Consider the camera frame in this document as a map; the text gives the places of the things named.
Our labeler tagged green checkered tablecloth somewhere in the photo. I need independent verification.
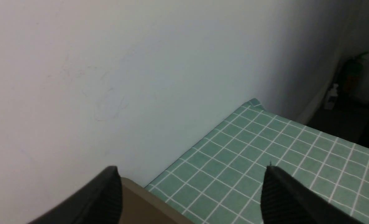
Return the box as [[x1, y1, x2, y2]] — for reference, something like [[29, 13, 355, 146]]
[[146, 98, 369, 224]]

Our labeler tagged olive plastic bin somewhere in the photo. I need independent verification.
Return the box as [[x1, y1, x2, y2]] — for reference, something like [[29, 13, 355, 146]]
[[119, 178, 193, 224]]

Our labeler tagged red fire extinguisher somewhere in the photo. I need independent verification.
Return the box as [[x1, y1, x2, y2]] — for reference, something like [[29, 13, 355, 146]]
[[340, 51, 369, 96]]

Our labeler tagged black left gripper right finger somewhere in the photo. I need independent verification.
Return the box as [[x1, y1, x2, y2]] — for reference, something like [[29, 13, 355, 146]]
[[260, 166, 360, 224]]

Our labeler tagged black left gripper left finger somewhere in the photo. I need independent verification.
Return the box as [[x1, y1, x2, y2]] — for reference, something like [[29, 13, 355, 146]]
[[30, 166, 123, 224]]

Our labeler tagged white bottle on floor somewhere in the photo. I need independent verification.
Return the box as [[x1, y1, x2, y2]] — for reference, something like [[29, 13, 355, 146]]
[[324, 83, 339, 110]]

